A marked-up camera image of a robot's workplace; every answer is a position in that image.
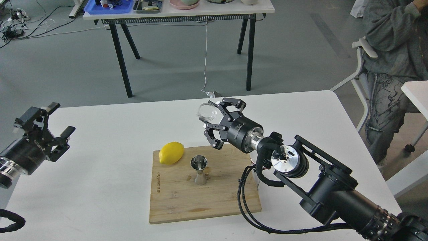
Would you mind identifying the floor cables and power strip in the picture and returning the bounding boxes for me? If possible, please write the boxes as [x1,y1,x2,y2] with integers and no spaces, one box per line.
[0,0,84,49]

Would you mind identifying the steel double jigger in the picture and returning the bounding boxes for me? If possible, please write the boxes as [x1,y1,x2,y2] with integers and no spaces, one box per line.
[191,155,208,185]

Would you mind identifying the white hanging cable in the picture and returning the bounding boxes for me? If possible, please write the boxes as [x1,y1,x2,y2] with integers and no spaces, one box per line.
[201,18,216,98]

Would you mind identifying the white background table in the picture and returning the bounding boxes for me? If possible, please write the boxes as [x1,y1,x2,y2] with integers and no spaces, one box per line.
[84,0,275,98]

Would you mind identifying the small clear glass cup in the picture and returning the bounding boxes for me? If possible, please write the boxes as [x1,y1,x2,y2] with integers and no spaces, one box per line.
[197,102,217,122]

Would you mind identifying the grey metal tray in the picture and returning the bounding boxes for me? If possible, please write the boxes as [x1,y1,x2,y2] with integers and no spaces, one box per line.
[132,0,163,14]

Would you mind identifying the yellow lemon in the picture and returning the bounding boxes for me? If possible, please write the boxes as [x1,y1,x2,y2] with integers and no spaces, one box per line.
[159,142,184,165]

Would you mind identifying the blue plastic tray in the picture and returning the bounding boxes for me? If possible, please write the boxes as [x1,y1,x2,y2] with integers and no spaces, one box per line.
[84,0,135,15]

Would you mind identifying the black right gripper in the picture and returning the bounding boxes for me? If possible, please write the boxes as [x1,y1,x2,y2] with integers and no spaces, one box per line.
[203,97,264,154]

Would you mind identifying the white office chair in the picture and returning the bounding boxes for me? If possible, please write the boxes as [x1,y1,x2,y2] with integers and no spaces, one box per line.
[330,36,378,132]

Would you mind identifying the person in grey clothes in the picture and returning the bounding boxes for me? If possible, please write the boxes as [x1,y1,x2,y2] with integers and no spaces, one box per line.
[363,0,428,164]

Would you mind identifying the bamboo cutting board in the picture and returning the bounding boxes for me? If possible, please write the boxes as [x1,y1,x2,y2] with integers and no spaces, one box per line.
[149,144,252,224]

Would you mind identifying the white side table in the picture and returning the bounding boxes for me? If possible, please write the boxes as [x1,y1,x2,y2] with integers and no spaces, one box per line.
[402,81,428,119]

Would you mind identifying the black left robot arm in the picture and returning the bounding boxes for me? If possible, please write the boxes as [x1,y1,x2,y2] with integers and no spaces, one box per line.
[0,102,76,189]

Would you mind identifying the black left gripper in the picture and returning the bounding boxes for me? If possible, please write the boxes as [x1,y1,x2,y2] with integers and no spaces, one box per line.
[1,102,76,175]

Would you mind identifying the pink plate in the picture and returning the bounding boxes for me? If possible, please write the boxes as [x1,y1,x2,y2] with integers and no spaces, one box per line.
[170,0,199,10]

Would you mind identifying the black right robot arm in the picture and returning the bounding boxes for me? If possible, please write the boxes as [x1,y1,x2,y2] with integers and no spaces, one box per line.
[197,98,428,241]

